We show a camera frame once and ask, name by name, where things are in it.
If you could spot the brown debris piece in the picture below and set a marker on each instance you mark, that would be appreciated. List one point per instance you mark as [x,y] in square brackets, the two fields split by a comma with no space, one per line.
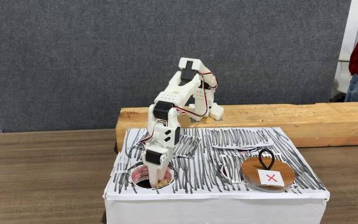
[166,182]

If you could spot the round wooden lid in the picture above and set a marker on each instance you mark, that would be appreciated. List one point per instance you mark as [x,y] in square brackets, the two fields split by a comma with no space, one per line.
[250,174]

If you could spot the small scribbled paper sheet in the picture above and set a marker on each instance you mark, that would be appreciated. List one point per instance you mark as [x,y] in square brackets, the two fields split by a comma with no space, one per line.
[191,146]

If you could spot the white box with black scribbles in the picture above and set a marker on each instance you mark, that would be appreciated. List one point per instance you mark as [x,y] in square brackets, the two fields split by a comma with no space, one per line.
[213,208]

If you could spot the large scribbled paper sheet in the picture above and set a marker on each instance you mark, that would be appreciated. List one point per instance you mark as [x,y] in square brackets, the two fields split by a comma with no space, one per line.
[241,138]

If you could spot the white label with red cross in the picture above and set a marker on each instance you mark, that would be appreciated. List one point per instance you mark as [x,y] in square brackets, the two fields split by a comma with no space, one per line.
[263,182]

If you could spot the fabric partition panel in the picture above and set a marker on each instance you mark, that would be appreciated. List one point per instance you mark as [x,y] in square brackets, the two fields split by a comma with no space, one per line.
[73,62]

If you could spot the long wooden beam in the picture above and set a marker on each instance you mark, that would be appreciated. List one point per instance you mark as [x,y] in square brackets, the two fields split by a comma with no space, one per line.
[322,124]

